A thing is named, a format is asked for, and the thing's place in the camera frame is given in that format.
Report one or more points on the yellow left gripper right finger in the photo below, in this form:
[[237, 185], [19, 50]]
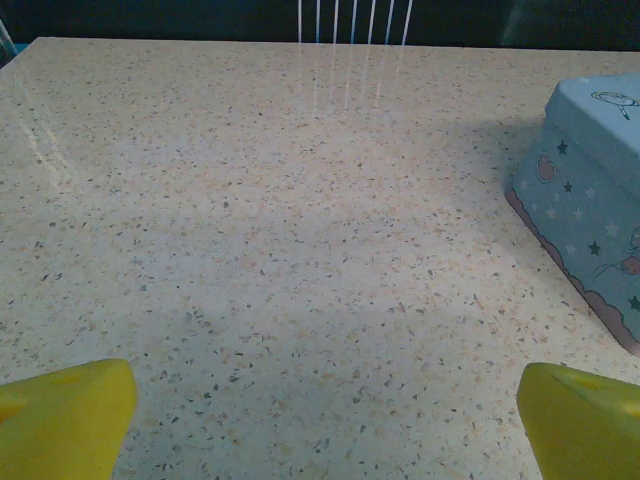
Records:
[[585, 430]]

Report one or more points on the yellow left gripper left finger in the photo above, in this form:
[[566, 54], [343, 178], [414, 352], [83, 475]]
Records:
[[60, 425]]

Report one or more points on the aluminium frame post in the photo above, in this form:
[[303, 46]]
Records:
[[5, 45]]

